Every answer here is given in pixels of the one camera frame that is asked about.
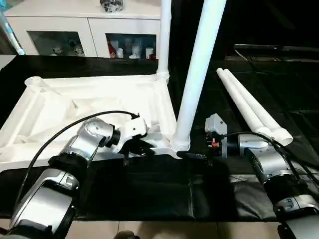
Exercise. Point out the white plastic table leg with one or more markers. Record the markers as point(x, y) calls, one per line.
point(256, 102)
point(199, 64)
point(163, 35)
point(241, 102)

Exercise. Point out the white plastic table top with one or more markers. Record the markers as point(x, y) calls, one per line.
point(50, 104)

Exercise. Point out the black work mat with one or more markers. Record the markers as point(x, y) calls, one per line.
point(149, 194)

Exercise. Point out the red bottle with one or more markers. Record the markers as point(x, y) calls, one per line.
point(110, 49)

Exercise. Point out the black flat bar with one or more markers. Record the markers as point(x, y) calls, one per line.
point(279, 48)

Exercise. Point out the black bundle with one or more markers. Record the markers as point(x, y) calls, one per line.
point(111, 5)

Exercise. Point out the white board strip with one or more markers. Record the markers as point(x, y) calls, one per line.
point(6, 60)

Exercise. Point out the white cabinet with glass doors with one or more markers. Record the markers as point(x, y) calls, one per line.
point(50, 12)

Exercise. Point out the teal plastic tube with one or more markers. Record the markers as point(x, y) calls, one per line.
point(10, 30)

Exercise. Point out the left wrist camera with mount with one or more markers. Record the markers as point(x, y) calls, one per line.
point(132, 127)

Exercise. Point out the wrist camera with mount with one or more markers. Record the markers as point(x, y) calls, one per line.
point(132, 127)
point(215, 123)

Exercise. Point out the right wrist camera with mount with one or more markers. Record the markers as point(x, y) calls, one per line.
point(215, 123)

